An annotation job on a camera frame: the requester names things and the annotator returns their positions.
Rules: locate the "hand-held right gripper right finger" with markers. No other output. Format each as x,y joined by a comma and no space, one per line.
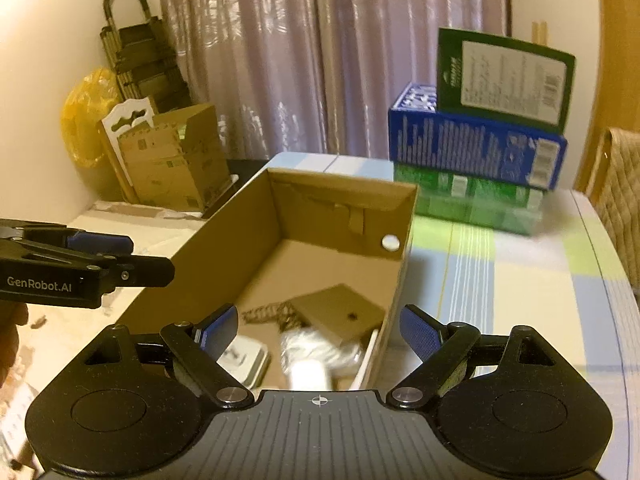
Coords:
420,332

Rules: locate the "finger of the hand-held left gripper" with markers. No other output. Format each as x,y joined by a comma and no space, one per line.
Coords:
100,242
145,272

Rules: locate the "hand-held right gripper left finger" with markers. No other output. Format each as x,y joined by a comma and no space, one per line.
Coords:
222,332

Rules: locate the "white power adapter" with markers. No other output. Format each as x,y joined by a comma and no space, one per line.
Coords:
245,360

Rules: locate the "gold box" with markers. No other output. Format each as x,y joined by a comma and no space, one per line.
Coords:
335,310

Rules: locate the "white remote control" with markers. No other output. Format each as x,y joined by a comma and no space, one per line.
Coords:
310,375

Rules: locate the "cardboard box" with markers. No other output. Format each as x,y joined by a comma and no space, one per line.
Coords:
320,200

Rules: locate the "person's left hand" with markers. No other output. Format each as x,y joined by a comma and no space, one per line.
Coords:
12,340

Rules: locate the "small stacked cardboard boxes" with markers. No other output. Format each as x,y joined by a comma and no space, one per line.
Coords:
175,170

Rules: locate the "yellow plastic bag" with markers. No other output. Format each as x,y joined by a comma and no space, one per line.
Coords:
80,120

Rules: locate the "white carved board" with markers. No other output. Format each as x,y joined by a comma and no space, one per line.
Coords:
120,115

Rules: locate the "light green clear box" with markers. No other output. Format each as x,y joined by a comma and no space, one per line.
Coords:
450,200

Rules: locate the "black folding ladder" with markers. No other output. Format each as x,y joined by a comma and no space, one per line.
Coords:
145,60

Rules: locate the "blue carton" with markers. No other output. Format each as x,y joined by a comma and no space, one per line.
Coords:
450,145

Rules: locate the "chair with quilted cover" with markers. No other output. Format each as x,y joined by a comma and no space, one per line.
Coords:
620,200

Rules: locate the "mauve curtain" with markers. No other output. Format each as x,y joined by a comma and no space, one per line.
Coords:
300,60

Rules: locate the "dark green carton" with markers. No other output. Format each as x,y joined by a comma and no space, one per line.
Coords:
447,50

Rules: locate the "wooden door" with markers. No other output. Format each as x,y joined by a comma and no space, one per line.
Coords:
605,85

